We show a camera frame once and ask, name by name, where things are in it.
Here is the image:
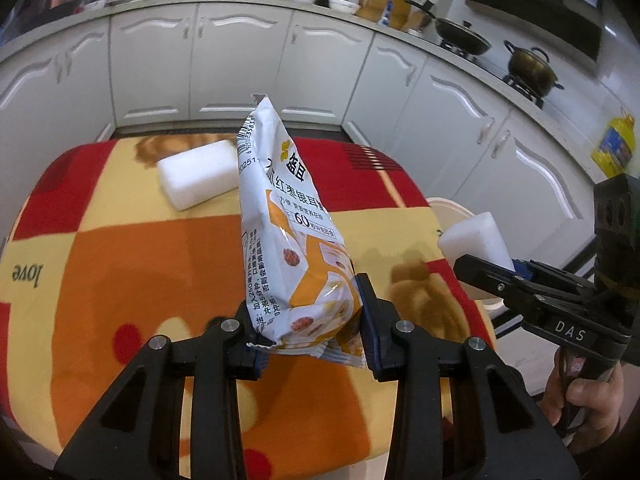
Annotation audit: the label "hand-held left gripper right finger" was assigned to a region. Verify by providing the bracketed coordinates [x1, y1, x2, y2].
[354, 272, 581, 480]

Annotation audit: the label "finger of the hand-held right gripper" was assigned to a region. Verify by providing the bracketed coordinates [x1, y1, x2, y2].
[452, 254, 542, 322]
[512, 258, 598, 292]

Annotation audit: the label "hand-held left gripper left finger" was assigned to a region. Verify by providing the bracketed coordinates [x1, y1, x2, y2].
[52, 300, 266, 480]

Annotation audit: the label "white foam block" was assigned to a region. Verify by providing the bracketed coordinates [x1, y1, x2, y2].
[437, 212, 516, 273]
[156, 140, 240, 212]

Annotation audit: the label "white round trash bin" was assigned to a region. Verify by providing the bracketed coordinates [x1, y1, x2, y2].
[427, 196, 504, 317]

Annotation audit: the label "white orange snack packet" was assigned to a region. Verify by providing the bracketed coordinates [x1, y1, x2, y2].
[236, 93, 366, 370]

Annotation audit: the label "person's right hand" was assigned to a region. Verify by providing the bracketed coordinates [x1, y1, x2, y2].
[542, 347, 626, 442]

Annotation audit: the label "yellow oil bottle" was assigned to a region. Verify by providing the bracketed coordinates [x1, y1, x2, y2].
[590, 107, 640, 179]

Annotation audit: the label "red yellow printed blanket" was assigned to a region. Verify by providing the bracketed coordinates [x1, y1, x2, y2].
[0, 135, 496, 480]

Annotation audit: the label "black gas stove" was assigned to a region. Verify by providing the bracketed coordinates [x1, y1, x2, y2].
[437, 40, 551, 109]

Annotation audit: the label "dark lidded cooking pot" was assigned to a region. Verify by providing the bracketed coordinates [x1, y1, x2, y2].
[502, 40, 565, 98]

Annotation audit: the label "black wok with lid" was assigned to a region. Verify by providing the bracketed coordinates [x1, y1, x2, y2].
[434, 17, 494, 59]

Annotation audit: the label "black range hood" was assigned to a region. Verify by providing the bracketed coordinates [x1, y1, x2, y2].
[462, 0, 604, 62]

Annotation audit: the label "wooden cutting board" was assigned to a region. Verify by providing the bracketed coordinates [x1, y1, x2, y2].
[357, 0, 407, 25]

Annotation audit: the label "white kitchen cabinets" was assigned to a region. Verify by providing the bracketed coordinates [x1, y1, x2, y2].
[0, 0, 640, 281]

